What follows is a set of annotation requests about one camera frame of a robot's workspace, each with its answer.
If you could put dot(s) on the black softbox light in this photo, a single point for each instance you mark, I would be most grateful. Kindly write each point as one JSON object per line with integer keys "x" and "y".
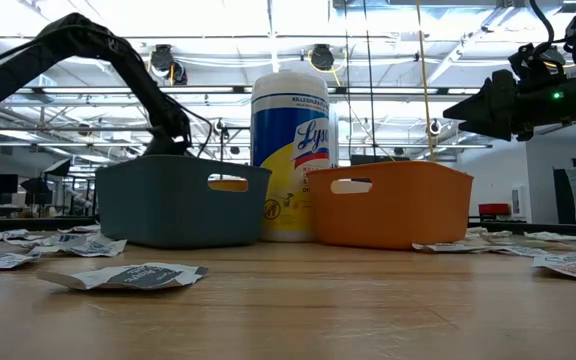
{"x": 36, "y": 186}
{"x": 59, "y": 168}

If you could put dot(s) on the orange plastic bin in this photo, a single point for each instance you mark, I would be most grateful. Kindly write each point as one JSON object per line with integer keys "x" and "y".
{"x": 393, "y": 215}

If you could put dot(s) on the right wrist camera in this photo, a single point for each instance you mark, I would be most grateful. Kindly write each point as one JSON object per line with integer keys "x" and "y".
{"x": 533, "y": 62}

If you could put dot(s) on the red storage bin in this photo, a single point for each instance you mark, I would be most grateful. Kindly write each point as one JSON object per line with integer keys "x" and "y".
{"x": 494, "y": 209}

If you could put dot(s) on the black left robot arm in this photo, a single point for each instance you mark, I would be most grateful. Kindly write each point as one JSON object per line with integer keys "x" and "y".
{"x": 18, "y": 75}

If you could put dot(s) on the white wall box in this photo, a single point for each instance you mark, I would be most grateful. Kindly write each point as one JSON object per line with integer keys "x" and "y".
{"x": 519, "y": 201}

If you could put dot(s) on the green striped bandage strip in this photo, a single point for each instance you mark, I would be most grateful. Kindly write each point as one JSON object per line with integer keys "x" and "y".
{"x": 488, "y": 233}
{"x": 568, "y": 236}

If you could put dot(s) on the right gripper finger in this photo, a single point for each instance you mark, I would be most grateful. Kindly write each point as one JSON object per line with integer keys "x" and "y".
{"x": 498, "y": 131}
{"x": 493, "y": 100}

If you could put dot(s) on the small ceiling camera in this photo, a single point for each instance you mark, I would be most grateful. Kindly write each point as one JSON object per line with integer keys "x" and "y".
{"x": 219, "y": 126}
{"x": 434, "y": 128}

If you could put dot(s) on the disinfecting wipes canister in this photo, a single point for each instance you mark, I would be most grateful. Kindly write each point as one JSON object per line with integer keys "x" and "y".
{"x": 288, "y": 125}

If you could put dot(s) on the white packet dark print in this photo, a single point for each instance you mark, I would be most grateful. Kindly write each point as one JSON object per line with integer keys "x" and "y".
{"x": 128, "y": 276}
{"x": 23, "y": 241}

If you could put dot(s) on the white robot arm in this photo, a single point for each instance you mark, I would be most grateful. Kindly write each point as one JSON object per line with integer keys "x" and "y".
{"x": 77, "y": 199}

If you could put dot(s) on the white packet red print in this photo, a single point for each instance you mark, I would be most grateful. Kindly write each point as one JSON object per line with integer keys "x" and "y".
{"x": 570, "y": 267}
{"x": 448, "y": 247}
{"x": 525, "y": 251}

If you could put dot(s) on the teal plastic bin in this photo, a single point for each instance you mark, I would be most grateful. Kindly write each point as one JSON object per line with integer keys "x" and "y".
{"x": 168, "y": 210}

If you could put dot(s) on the black panel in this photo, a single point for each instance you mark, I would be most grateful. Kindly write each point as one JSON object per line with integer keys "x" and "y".
{"x": 562, "y": 197}

